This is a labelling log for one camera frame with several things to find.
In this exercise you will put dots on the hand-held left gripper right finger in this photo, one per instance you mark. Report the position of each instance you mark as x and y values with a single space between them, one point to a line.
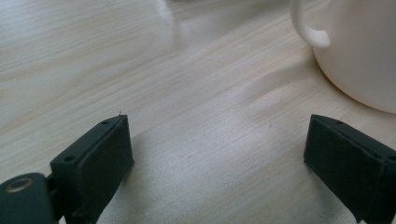
351 168

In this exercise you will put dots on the white mug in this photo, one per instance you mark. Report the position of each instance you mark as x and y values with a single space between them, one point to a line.
361 53

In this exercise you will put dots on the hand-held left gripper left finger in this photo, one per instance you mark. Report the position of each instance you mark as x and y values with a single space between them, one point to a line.
93 165

